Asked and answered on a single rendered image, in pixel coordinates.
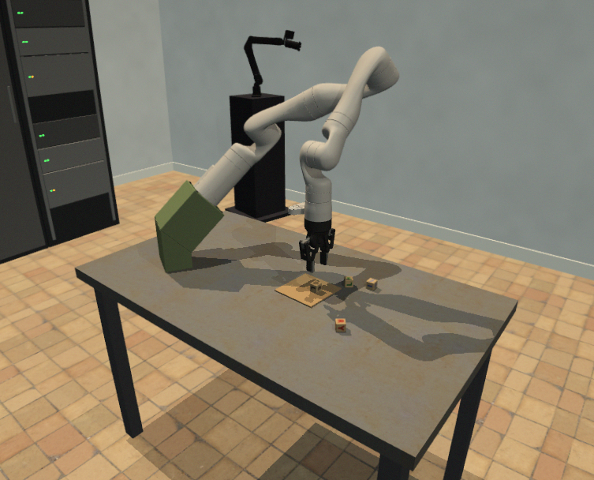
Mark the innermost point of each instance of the tan flat mat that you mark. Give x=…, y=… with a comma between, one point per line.
x=299, y=290

